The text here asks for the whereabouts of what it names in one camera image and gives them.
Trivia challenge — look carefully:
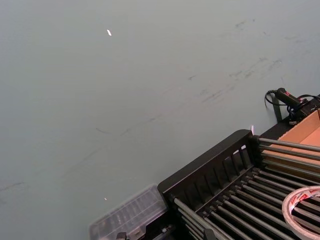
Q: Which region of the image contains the black rack with steel bars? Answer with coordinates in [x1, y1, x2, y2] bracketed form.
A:
[157, 129, 320, 240]

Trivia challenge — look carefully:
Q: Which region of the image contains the shallow brown cardboard tray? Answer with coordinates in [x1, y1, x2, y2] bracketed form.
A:
[262, 108, 320, 171]

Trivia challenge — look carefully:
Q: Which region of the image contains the black corded tool red switch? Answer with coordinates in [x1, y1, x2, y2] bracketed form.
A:
[264, 87, 320, 126]

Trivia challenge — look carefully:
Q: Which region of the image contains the roll of white tape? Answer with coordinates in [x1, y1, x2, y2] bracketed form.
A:
[281, 185, 320, 235]

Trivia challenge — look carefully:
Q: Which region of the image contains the clear plastic case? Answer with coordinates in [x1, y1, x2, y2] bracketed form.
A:
[88, 184, 169, 240]

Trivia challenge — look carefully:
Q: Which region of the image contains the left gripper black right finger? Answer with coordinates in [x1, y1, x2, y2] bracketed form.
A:
[203, 228, 216, 240]

